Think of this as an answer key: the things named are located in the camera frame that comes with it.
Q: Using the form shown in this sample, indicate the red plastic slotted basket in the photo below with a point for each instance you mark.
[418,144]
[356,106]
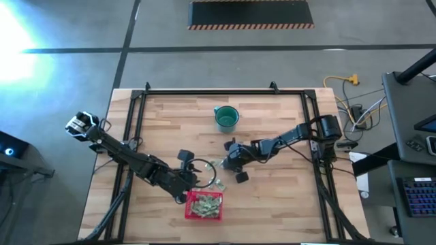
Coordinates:
[187,204]

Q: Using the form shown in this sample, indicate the black power adapter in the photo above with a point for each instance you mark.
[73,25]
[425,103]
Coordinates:
[357,114]

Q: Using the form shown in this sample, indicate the smartphone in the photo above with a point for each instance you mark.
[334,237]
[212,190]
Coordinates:
[432,145]

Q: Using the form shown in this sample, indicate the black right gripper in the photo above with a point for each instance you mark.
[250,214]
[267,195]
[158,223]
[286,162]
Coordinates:
[243,153]

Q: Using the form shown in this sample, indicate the small black keypad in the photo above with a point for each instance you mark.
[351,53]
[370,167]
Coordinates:
[415,145]

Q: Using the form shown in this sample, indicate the black tablet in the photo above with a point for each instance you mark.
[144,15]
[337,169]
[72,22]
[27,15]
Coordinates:
[429,125]

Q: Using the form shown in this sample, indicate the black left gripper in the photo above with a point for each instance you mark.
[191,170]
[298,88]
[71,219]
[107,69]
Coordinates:
[180,178]

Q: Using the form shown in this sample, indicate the white paper sheet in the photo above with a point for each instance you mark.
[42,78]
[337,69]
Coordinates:
[363,182]

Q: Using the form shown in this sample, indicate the backlit black keyboard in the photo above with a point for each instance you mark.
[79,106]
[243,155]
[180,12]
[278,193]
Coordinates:
[420,197]

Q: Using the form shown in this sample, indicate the dark grey desk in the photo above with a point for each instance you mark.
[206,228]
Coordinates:
[405,109]
[396,204]

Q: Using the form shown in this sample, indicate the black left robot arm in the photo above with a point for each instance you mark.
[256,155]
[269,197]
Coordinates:
[129,158]

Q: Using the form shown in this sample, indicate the black caster wheel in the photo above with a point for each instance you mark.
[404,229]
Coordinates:
[394,231]

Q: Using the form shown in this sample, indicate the black cart with blue light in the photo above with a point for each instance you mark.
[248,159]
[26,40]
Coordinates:
[17,160]

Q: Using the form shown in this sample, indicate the black hazard-striped floor mat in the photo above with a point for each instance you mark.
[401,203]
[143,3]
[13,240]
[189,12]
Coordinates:
[250,13]

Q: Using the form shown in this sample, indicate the black frame clamp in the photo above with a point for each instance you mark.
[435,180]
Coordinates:
[147,86]
[273,87]

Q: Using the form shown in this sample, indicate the black stand pole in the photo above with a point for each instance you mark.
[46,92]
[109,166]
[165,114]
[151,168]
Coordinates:
[415,68]

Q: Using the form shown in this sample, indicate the small white round cap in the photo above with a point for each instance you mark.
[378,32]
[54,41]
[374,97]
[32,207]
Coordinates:
[364,194]

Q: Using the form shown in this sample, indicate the green enamel mug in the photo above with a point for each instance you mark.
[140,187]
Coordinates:
[226,117]

